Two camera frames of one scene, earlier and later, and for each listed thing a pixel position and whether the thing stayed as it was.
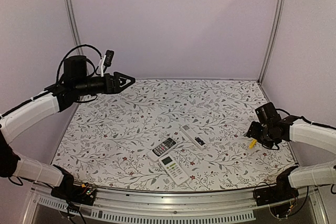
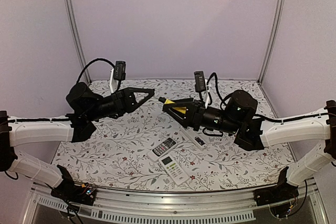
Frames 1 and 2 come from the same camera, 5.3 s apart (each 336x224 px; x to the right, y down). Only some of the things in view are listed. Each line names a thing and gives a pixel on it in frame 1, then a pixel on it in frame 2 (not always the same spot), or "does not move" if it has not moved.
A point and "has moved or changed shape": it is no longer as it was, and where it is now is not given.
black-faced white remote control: x=161 y=149 does not move
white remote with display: x=176 y=171 does not move
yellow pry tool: x=253 y=142 has moved or changed shape
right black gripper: x=253 y=130 → x=195 y=111
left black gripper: x=116 y=89 → x=124 y=100
